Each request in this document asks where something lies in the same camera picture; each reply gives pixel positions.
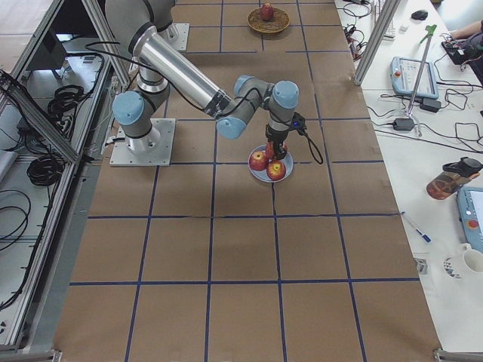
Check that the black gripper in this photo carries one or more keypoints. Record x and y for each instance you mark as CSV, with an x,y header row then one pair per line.
x,y
275,136

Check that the red yellow apple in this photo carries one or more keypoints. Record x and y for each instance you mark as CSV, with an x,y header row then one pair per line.
x,y
271,153

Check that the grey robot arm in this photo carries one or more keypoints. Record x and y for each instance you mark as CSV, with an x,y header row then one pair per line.
x,y
142,29

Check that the light blue plate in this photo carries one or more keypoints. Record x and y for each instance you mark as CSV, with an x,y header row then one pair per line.
x,y
262,176

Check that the red apple on plate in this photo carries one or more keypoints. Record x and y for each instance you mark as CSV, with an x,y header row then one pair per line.
x,y
258,161
276,170

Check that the woven wicker basket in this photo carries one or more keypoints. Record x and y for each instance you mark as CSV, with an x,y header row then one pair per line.
x,y
279,22

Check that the dark red apple in basket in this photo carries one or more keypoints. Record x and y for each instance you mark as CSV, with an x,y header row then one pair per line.
x,y
266,12

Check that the black power adapter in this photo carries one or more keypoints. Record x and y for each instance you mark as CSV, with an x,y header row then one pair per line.
x,y
403,124

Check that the blue teach pendant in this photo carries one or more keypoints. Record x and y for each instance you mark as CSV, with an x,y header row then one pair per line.
x,y
469,202
403,74

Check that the brown water bottle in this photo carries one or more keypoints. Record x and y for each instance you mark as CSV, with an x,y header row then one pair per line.
x,y
453,177

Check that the blue white pen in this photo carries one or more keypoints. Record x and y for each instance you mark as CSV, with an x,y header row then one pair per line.
x,y
415,227

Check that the long metal rod tool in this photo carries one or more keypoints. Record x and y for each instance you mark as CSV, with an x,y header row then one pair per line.
x,y
409,112

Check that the black computer mouse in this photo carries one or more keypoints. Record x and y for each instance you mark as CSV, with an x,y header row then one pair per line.
x,y
419,15

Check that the white mug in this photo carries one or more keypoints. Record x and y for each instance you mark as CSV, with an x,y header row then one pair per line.
x,y
471,258

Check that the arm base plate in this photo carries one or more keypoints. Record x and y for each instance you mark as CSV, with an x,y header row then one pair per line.
x,y
152,150
176,35

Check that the aluminium frame post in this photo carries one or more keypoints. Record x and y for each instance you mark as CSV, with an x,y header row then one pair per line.
x,y
367,58

